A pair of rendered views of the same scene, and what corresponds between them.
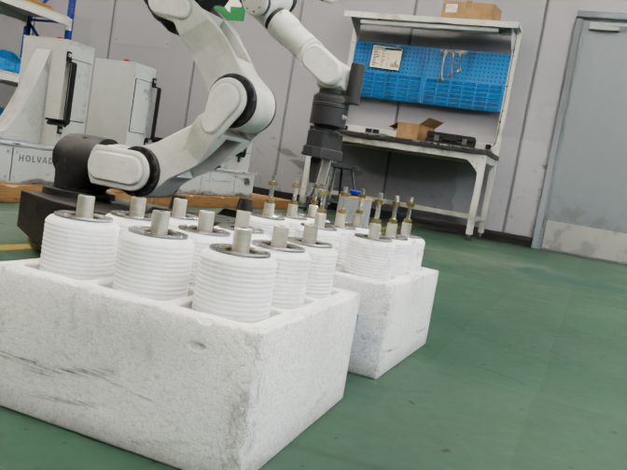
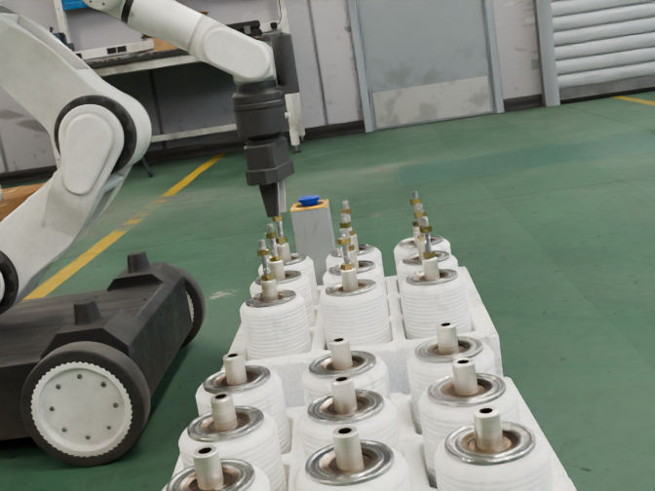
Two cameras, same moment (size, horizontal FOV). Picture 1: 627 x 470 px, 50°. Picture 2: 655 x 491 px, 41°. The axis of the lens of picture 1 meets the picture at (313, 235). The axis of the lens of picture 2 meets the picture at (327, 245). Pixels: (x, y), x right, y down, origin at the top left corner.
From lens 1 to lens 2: 0.50 m
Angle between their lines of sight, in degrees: 19
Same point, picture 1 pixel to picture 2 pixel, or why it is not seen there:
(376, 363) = not seen: hidden behind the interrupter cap
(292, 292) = not seen: hidden behind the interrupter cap
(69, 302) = not seen: outside the picture
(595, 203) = (419, 55)
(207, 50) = (24, 73)
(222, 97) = (85, 137)
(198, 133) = (62, 199)
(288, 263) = (509, 413)
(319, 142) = (269, 161)
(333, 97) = (267, 94)
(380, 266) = (461, 312)
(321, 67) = (238, 58)
